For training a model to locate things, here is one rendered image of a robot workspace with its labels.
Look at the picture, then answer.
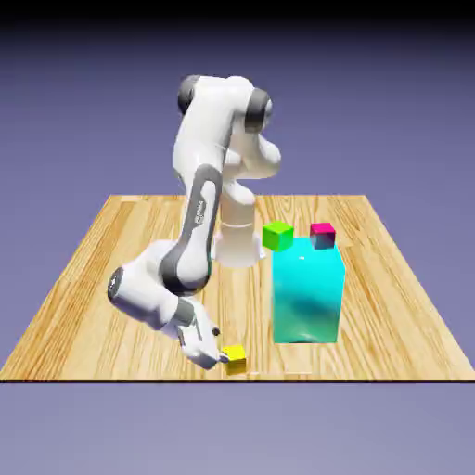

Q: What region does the small pink cube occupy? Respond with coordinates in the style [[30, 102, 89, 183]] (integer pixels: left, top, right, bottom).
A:
[[309, 222, 337, 250]]

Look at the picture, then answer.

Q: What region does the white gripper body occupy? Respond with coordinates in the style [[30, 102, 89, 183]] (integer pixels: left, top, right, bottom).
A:
[[176, 321, 225, 371]]

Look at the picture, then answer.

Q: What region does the small yellow cube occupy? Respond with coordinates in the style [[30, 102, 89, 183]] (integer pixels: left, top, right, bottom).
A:
[[221, 344, 248, 376]]

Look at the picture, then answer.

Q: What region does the small green cube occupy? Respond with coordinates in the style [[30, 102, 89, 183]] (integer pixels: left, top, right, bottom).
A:
[[262, 221, 295, 253]]

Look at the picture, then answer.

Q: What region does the large cyan box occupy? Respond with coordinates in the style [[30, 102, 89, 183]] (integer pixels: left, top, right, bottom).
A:
[[271, 236, 347, 344]]

